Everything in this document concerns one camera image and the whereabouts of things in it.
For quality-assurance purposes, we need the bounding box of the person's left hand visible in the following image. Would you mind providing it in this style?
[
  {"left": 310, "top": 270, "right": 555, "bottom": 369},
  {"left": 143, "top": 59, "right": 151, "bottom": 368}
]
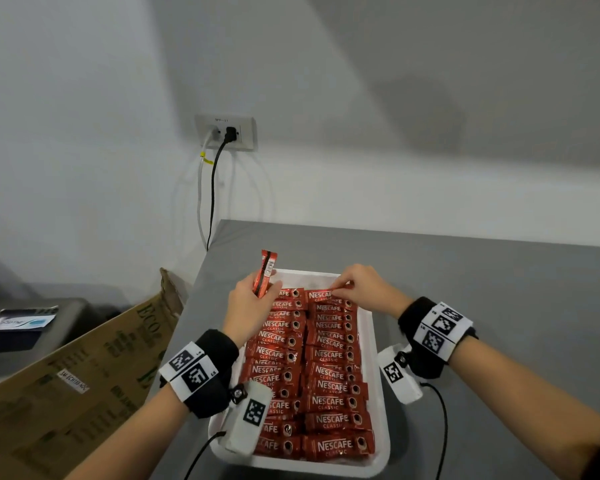
[{"left": 221, "top": 268, "right": 283, "bottom": 348}]

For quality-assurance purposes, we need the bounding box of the person's right hand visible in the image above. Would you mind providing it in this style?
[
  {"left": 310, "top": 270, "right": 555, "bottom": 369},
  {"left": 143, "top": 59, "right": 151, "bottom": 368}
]
[{"left": 328, "top": 264, "right": 413, "bottom": 319}]

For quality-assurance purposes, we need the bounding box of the bunch of Nescafe sachets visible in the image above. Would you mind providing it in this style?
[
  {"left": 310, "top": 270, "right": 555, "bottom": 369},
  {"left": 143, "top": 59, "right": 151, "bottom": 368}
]
[{"left": 252, "top": 249, "right": 279, "bottom": 299}]

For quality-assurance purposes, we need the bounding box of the white plastic tray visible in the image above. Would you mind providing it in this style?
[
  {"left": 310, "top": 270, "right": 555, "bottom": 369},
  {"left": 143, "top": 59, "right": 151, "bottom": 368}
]
[{"left": 208, "top": 268, "right": 392, "bottom": 479}]

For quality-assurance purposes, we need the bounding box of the pile of red Nescafe sachets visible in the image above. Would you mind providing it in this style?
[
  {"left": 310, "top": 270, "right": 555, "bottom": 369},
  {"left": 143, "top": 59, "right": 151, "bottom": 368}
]
[{"left": 237, "top": 287, "right": 376, "bottom": 463}]

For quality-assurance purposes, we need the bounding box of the person's right forearm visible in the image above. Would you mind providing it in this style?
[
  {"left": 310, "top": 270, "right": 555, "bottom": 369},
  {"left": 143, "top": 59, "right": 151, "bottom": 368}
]
[{"left": 449, "top": 337, "right": 600, "bottom": 480}]

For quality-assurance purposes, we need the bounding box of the person's left forearm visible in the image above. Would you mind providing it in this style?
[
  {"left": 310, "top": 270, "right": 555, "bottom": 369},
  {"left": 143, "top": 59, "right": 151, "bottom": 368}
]
[{"left": 65, "top": 383, "right": 190, "bottom": 480}]

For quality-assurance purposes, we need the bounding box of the black right wristband with markers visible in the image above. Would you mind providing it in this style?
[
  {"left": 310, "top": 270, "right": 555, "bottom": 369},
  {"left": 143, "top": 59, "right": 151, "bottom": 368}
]
[{"left": 397, "top": 296, "right": 479, "bottom": 379}]

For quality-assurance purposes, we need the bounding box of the black wristband with markers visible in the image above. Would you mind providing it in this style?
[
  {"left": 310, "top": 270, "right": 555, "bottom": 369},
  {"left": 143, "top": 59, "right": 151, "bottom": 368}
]
[
  {"left": 397, "top": 296, "right": 479, "bottom": 379},
  {"left": 158, "top": 329, "right": 240, "bottom": 419}
]

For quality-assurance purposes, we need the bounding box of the black left wristband with markers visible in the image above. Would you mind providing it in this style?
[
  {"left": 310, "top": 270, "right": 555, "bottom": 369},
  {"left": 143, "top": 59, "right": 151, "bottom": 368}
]
[{"left": 158, "top": 329, "right": 240, "bottom": 419}]

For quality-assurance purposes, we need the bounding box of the brown cardboard box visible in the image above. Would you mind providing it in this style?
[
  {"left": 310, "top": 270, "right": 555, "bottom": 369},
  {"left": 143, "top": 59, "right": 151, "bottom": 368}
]
[{"left": 0, "top": 268, "right": 183, "bottom": 480}]

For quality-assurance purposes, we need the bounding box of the flat black device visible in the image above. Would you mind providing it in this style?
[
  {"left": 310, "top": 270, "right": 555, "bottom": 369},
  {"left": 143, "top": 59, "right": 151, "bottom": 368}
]
[{"left": 0, "top": 306, "right": 60, "bottom": 317}]

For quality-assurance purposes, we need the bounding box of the dark grey printer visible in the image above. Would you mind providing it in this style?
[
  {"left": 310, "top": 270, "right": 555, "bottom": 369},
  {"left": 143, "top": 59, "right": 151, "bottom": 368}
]
[{"left": 0, "top": 298, "right": 91, "bottom": 391}]

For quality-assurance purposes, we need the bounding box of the white and blue packet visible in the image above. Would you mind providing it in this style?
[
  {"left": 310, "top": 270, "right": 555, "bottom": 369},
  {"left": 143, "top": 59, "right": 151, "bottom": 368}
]
[{"left": 0, "top": 314, "right": 57, "bottom": 331}]

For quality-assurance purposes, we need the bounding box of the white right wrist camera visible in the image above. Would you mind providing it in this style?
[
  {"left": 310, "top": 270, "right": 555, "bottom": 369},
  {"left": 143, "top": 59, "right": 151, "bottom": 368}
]
[{"left": 377, "top": 343, "right": 425, "bottom": 405}]

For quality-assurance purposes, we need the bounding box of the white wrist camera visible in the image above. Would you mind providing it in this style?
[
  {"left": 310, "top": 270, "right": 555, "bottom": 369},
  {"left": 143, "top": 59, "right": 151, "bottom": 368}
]
[
  {"left": 377, "top": 343, "right": 425, "bottom": 405},
  {"left": 221, "top": 380, "right": 275, "bottom": 455}
]

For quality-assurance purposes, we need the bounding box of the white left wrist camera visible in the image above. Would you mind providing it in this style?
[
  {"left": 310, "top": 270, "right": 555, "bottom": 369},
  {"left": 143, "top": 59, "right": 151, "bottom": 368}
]
[{"left": 221, "top": 380, "right": 275, "bottom": 455}]

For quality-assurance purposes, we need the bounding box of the black power cable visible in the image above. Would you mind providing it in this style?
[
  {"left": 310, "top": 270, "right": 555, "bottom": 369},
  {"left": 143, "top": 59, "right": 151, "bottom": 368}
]
[{"left": 206, "top": 141, "right": 229, "bottom": 251}]

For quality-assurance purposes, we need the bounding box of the white power cable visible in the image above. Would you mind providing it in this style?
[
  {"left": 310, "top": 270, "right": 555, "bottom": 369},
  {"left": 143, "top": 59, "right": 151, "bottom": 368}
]
[{"left": 196, "top": 127, "right": 220, "bottom": 248}]

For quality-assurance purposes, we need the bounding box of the black right camera cable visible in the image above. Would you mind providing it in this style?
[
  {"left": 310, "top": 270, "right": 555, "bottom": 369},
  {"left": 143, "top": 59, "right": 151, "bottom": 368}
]
[{"left": 419, "top": 382, "right": 449, "bottom": 480}]

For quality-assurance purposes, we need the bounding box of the black camera cable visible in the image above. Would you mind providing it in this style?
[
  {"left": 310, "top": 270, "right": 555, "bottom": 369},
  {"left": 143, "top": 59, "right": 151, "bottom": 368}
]
[
  {"left": 183, "top": 431, "right": 227, "bottom": 480},
  {"left": 419, "top": 382, "right": 449, "bottom": 480}
]

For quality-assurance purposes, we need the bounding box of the black left camera cable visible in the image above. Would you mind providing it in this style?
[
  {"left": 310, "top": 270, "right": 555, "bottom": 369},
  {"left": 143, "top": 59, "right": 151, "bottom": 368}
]
[{"left": 183, "top": 431, "right": 227, "bottom": 480}]

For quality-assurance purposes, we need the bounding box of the grey wall socket plate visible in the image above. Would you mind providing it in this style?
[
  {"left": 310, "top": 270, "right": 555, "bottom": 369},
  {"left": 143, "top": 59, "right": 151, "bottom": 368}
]
[{"left": 195, "top": 113, "right": 259, "bottom": 152}]

